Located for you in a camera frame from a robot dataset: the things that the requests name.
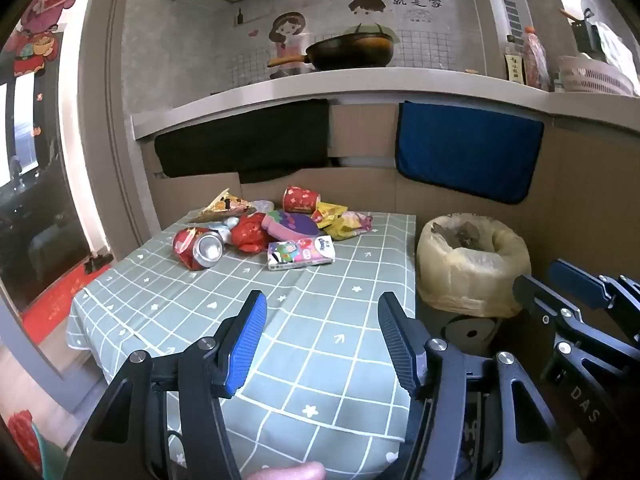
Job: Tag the black knife holder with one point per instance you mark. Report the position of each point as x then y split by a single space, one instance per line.
582 35

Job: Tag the plastic bottle with orange cap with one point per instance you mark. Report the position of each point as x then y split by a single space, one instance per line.
535 60

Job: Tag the white hanging cloth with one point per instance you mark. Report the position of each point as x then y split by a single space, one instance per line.
615 47

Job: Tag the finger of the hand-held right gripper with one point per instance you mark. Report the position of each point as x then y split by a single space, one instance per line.
575 280
540 305

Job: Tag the purple pink soft toy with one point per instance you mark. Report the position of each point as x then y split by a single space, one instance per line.
295 224

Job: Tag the pink yellow snack wrapper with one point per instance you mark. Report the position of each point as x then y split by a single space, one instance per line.
350 224

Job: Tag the colourful tissue packet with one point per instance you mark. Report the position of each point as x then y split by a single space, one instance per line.
300 252

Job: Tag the red cartoon door decal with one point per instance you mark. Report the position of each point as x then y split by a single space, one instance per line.
45 15

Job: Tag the red paper cup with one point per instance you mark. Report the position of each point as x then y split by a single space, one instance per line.
300 199

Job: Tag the black cloth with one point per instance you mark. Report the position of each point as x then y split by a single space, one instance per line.
240 140

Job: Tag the green checked tablecloth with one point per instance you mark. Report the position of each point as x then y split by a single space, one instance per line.
325 310

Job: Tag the glass sliding door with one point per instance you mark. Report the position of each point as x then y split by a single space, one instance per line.
40 185

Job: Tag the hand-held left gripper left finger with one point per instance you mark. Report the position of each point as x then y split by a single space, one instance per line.
245 340

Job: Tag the red floor mat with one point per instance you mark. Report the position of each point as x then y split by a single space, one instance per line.
60 300

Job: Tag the white bin with yellowish liner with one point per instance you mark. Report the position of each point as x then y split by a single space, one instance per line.
470 280

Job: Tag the blue towel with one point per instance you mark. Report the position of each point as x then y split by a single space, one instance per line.
465 152

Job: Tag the orange snack bag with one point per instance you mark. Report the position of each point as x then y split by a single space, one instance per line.
220 206

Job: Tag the pink plastic basket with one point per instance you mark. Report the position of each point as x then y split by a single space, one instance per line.
590 80

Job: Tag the red plastic bag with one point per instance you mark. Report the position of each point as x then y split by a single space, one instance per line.
250 234

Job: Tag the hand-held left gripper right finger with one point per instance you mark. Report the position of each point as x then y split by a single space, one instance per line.
397 340

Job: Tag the cartoon couple wall sticker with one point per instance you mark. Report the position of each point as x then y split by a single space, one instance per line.
287 27

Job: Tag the white wall vent grille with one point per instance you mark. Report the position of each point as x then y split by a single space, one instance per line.
511 15

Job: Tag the crushed red drink can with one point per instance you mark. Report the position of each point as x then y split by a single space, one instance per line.
186 245

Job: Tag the dark sauce bottle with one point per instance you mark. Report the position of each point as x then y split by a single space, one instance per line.
514 67

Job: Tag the white kitchen counter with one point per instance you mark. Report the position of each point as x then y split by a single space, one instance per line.
250 95

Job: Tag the person's left hand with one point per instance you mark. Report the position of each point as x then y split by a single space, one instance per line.
290 472

